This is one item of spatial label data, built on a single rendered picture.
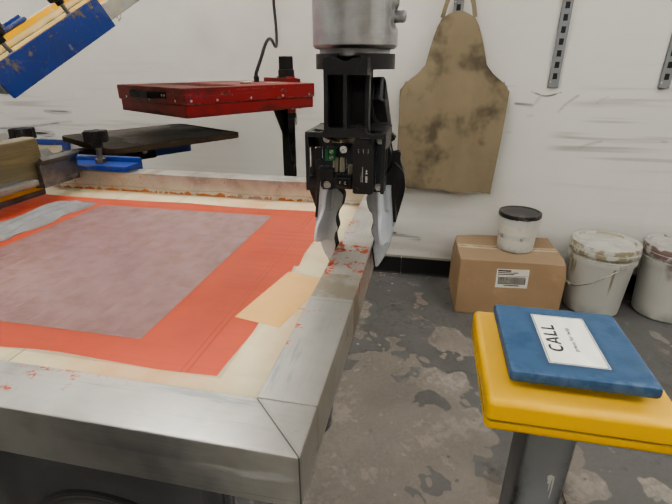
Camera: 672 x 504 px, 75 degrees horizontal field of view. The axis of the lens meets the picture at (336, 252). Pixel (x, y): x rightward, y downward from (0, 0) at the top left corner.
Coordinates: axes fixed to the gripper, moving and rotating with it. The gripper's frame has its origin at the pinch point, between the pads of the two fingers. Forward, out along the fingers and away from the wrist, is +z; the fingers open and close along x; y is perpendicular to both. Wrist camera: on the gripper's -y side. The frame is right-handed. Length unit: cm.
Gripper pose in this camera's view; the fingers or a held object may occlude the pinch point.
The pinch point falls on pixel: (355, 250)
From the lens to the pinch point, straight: 49.2
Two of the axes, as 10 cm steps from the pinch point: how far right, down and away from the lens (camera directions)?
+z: 0.0, 9.2, 3.9
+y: -2.0, 3.9, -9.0
